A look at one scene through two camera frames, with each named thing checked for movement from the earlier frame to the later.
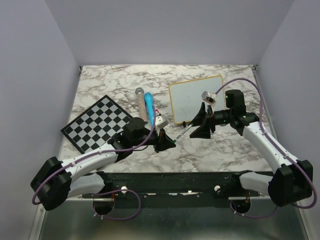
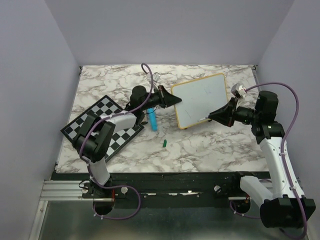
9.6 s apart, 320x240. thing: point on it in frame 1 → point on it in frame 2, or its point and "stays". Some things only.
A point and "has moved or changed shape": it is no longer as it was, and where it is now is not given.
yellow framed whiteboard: (187, 101) stays
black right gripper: (203, 131) → (224, 115)
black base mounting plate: (172, 189) stays
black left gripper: (163, 141) → (166, 99)
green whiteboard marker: (186, 129) has moved or changed shape
